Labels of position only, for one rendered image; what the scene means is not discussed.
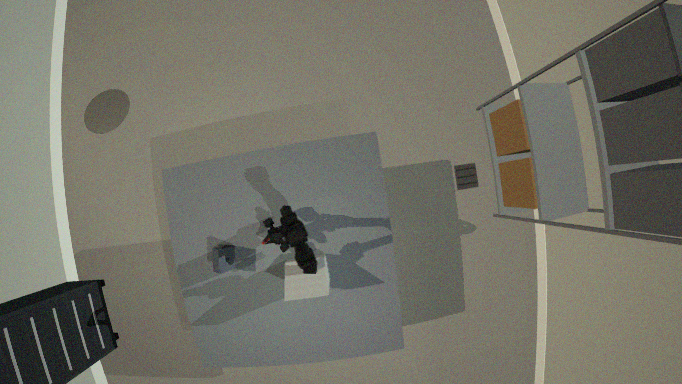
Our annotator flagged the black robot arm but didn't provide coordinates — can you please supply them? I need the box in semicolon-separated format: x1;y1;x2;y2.
268;205;318;274

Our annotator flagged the dark grey square panel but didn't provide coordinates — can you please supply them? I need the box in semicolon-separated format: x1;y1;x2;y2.
212;244;236;274

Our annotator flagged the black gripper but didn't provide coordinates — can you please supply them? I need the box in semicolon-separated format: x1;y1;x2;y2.
262;217;289;253

